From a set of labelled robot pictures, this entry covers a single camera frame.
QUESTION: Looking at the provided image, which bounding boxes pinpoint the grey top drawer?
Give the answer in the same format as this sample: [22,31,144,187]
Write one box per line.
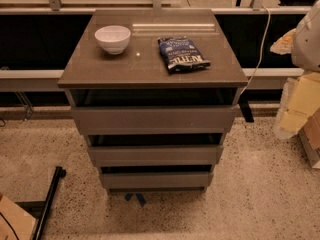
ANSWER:
[71,107,235,135]

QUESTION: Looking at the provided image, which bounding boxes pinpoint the grey drawer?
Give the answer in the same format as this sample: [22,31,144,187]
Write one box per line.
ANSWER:
[71,107,235,135]
[99,172,213,190]
[88,145,223,167]

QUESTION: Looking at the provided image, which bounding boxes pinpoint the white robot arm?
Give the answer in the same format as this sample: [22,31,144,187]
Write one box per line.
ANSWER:
[270,1,320,139]

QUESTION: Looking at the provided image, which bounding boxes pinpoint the grey drawer cabinet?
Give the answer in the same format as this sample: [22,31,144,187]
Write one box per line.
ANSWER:
[58,9,247,192]

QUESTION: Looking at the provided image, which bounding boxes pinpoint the grey middle drawer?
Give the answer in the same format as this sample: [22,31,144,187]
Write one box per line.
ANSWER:
[88,145,223,167]

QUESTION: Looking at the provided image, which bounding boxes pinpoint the grey bottom drawer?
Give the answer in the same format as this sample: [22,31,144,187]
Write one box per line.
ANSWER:
[99,172,213,190]

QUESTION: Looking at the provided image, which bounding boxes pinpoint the blue chip bag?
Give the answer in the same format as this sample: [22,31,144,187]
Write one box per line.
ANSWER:
[158,37,211,74]

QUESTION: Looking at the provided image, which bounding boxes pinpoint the white ceramic bowl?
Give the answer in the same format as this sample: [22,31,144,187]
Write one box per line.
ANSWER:
[94,25,131,55]

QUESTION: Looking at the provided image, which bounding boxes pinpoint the black metal stand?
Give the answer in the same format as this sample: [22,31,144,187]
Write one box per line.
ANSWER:
[17,166,66,240]

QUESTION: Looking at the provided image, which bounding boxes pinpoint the cardboard box left corner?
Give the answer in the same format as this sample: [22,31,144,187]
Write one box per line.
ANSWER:
[0,194,36,240]

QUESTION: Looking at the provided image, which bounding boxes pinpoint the white cable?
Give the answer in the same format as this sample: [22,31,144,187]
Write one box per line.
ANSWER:
[238,5,272,97]

